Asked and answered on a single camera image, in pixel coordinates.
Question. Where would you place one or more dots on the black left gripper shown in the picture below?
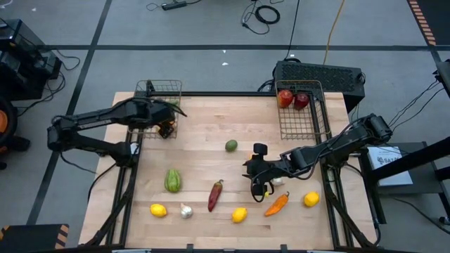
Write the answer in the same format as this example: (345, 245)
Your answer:
(158, 112)

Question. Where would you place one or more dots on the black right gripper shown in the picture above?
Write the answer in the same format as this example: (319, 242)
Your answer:
(263, 167)

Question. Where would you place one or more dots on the green oval fruit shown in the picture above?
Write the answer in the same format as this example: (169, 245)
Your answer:
(231, 145)

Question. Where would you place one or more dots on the long orange pepper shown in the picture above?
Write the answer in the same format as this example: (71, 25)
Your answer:
(276, 205)

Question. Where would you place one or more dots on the green chayote squash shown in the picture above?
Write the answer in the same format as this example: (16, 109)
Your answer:
(172, 181)

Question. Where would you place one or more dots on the yellow lemon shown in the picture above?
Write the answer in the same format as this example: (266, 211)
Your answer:
(239, 215)
(311, 199)
(158, 210)

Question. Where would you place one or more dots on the long red pepper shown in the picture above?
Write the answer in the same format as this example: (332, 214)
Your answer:
(214, 196)

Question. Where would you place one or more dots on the dark red apple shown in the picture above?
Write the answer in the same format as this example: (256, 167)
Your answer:
(301, 102)

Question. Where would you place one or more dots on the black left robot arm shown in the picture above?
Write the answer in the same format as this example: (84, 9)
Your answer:
(98, 117)

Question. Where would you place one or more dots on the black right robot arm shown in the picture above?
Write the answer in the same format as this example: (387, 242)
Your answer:
(337, 145)

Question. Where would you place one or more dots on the black perforated equipment case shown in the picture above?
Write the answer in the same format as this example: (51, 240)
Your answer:
(316, 75)

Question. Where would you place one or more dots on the black power strip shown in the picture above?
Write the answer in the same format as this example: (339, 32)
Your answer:
(174, 5)

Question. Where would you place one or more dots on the white printed sheet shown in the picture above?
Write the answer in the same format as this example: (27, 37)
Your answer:
(390, 172)

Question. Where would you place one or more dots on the black equipment stack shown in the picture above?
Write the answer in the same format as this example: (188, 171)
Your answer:
(21, 70)

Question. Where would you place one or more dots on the black orange round machine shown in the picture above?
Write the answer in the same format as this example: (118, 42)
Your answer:
(3, 121)

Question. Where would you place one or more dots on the black side stand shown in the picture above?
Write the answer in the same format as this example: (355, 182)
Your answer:
(425, 186)

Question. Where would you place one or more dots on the black hazard-striped platform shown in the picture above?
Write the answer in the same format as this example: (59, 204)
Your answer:
(31, 239)
(439, 17)

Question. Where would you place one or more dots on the black device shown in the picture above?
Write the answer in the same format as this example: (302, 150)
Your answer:
(444, 75)

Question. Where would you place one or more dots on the black metal table frame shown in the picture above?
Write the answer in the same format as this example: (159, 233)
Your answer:
(228, 93)

